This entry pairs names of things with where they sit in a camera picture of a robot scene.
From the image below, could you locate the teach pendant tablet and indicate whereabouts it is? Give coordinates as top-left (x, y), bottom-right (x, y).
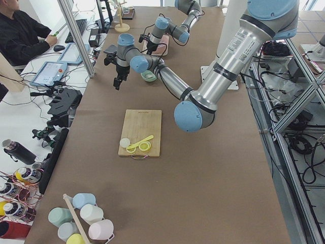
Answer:
top-left (57, 43), bottom-right (82, 65)
top-left (29, 61), bottom-right (68, 86)

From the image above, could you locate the pink bowl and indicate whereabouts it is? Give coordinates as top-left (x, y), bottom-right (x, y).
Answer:
top-left (152, 35), bottom-right (169, 56)

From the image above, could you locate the black computer mouse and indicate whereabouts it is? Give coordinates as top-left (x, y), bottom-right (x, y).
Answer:
top-left (53, 45), bottom-right (66, 52)

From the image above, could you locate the seated person in black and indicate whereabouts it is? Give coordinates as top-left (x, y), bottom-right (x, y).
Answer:
top-left (1, 1), bottom-right (57, 66)

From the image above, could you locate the yellow plastic cup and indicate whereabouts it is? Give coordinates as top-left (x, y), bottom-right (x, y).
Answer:
top-left (66, 233), bottom-right (85, 244)

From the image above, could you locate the black tray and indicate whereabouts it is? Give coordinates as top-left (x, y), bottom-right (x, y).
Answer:
top-left (122, 8), bottom-right (135, 20)

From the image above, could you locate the yellow plastic spoon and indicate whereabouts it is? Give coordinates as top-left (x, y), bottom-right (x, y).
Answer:
top-left (126, 135), bottom-right (154, 149)

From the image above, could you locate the pink plastic cup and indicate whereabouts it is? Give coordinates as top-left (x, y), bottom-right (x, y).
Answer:
top-left (88, 219), bottom-right (114, 240)

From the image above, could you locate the black keyboard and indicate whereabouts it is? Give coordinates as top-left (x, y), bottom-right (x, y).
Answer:
top-left (64, 19), bottom-right (88, 44)

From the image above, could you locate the white onion half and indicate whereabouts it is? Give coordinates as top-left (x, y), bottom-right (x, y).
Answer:
top-left (119, 138), bottom-right (131, 148)

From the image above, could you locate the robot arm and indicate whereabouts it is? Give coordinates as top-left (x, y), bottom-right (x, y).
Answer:
top-left (104, 1), bottom-right (299, 132)
top-left (141, 1), bottom-right (205, 54)

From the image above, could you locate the cream rectangular tray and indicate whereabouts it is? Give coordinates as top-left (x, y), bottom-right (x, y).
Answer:
top-left (142, 35), bottom-right (169, 56)

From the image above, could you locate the wooden cutting board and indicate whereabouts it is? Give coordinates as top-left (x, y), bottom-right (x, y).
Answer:
top-left (121, 109), bottom-right (162, 157)

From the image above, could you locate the lemon slice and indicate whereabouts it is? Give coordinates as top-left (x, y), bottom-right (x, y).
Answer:
top-left (138, 141), bottom-right (151, 151)
top-left (126, 147), bottom-right (137, 154)

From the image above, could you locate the green plastic cup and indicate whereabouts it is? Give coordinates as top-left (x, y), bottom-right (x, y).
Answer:
top-left (48, 207), bottom-right (73, 227)

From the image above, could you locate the aluminium frame post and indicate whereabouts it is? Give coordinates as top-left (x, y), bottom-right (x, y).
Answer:
top-left (57, 0), bottom-right (95, 78)

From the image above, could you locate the black water bottle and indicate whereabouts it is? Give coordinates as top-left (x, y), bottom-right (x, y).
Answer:
top-left (2, 139), bottom-right (37, 165)

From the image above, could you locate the white plastic cup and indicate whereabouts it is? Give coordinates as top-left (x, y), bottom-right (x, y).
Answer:
top-left (80, 204), bottom-right (104, 225)

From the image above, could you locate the wooden cup stand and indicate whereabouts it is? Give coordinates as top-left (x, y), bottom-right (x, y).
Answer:
top-left (109, 0), bottom-right (130, 33)

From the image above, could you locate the grey folded cloth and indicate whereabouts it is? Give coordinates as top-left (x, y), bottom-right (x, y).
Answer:
top-left (104, 44), bottom-right (118, 54)

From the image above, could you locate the grey plastic cup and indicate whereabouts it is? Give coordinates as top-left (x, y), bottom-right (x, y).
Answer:
top-left (57, 222), bottom-right (79, 242)

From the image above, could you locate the blue plastic cup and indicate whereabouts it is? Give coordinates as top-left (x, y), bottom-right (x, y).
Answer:
top-left (72, 193), bottom-right (96, 209)

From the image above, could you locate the mint green bowl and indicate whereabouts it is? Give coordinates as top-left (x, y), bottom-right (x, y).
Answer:
top-left (141, 70), bottom-right (157, 82)

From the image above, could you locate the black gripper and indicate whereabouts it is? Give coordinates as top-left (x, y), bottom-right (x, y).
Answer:
top-left (113, 64), bottom-right (130, 90)
top-left (146, 41), bottom-right (159, 55)

